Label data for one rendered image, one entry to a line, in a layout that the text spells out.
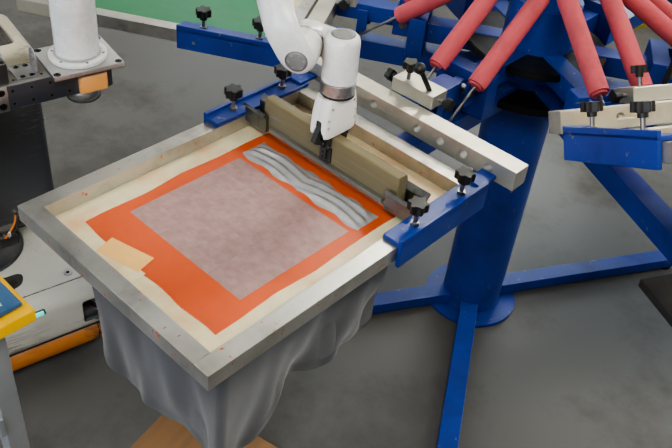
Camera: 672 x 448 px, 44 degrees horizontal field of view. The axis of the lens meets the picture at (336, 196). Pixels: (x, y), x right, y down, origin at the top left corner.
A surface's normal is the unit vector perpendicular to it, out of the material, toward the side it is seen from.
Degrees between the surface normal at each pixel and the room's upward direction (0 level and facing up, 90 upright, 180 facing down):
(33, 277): 0
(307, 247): 0
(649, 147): 90
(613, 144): 90
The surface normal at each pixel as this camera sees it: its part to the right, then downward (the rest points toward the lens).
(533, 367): 0.09, -0.78
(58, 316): 0.57, 0.54
